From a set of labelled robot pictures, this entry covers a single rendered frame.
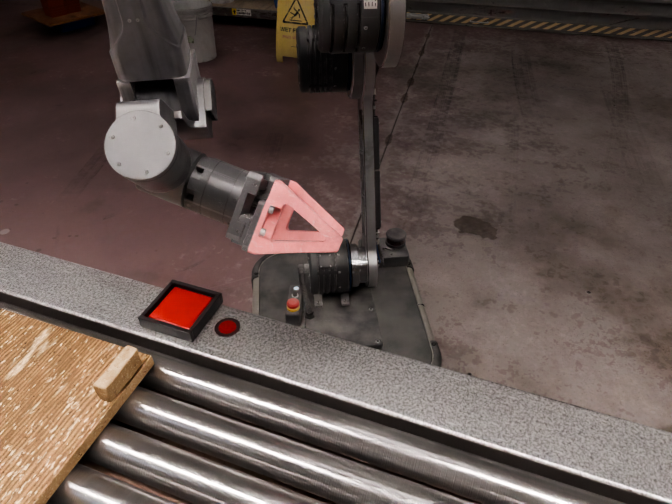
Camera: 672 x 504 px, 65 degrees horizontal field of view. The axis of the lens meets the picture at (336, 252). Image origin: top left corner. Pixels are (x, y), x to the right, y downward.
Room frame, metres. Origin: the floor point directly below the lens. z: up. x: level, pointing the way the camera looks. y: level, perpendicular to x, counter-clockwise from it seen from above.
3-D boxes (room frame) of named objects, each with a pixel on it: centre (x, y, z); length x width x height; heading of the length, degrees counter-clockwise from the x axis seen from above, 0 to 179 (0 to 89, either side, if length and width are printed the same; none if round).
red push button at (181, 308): (0.48, 0.20, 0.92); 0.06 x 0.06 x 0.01; 70
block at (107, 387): (0.36, 0.23, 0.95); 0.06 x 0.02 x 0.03; 160
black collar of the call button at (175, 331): (0.48, 0.20, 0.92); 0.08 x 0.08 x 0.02; 70
